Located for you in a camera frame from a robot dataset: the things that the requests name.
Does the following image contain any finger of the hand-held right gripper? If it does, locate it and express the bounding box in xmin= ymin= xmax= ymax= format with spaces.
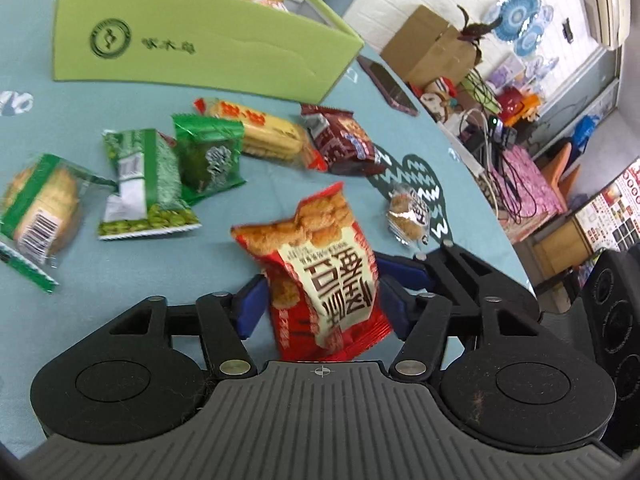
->
xmin=376 ymin=241 xmax=543 ymax=321

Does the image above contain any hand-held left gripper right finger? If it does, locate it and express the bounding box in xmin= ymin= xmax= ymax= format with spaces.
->
xmin=379 ymin=287 xmax=542 ymax=381

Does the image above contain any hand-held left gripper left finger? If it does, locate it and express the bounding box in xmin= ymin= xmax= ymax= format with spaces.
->
xmin=106 ymin=275 xmax=272 ymax=381

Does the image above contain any red rice cracker packet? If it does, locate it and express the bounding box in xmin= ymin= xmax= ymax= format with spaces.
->
xmin=231 ymin=182 xmax=394 ymax=362

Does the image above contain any green cardboard box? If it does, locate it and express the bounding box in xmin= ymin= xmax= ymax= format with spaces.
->
xmin=52 ymin=0 xmax=366 ymax=106

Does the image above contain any small clear cookie packet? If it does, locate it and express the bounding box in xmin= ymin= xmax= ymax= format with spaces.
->
xmin=386 ymin=186 xmax=432 ymax=247

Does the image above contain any dark brown snack packet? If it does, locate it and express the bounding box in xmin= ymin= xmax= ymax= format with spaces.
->
xmin=300 ymin=103 xmax=389 ymax=177

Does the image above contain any dark green snack packet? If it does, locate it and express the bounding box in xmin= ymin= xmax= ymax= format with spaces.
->
xmin=171 ymin=112 xmax=247 ymax=206

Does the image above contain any orange chair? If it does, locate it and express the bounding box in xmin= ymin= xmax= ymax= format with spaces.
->
xmin=531 ymin=141 xmax=582 ymax=212

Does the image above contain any green pea snack packet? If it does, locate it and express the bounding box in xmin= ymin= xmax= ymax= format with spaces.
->
xmin=97 ymin=128 xmax=202 ymax=241

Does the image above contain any orange biscuit packet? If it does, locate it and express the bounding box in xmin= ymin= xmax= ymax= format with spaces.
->
xmin=194 ymin=97 xmax=327 ymax=173

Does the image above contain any santa figure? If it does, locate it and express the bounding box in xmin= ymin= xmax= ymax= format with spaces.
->
xmin=421 ymin=76 xmax=464 ymax=122

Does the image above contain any dark smartphone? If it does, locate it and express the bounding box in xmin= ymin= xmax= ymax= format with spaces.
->
xmin=356 ymin=56 xmax=419 ymax=118

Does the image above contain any blue plastic bag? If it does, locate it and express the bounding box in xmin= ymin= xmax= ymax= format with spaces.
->
xmin=571 ymin=114 xmax=607 ymax=147

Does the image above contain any red gift bag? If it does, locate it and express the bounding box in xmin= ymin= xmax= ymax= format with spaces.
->
xmin=499 ymin=85 xmax=545 ymax=127

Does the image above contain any brown cardboard box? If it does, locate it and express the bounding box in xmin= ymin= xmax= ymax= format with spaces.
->
xmin=380 ymin=5 xmax=484 ymax=92

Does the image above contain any green edged cookie packet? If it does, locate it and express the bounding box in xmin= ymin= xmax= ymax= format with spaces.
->
xmin=0 ymin=153 xmax=119 ymax=292

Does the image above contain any dark red plant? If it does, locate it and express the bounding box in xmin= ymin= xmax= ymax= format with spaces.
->
xmin=456 ymin=4 xmax=507 ymax=63

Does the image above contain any small blue decorative plate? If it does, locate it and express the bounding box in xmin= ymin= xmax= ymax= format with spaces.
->
xmin=515 ymin=5 xmax=556 ymax=59

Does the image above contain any large blue decorative plate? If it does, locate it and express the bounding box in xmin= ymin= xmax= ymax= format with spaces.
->
xmin=492 ymin=0 xmax=543 ymax=42

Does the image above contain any yellow packet with red label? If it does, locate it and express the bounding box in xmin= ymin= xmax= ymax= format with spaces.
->
xmin=243 ymin=0 xmax=292 ymax=14

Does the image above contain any white air conditioner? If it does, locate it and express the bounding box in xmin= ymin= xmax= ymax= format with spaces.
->
xmin=574 ymin=0 xmax=632 ymax=52

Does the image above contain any wall poster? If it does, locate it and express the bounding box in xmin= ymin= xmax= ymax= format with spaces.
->
xmin=574 ymin=159 xmax=640 ymax=262

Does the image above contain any black wire basket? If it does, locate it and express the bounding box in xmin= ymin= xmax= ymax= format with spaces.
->
xmin=462 ymin=67 xmax=502 ymax=117

